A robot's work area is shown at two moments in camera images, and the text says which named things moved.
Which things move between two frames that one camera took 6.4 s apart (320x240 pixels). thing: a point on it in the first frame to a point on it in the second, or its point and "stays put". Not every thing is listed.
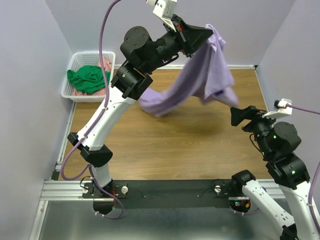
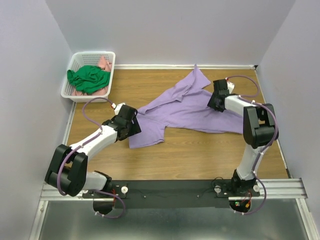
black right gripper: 237,114 to 211,104
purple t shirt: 208,76 to 185,107
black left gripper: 188,37 to 135,128
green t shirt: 88,78 stays put
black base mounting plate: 164,194 stays put
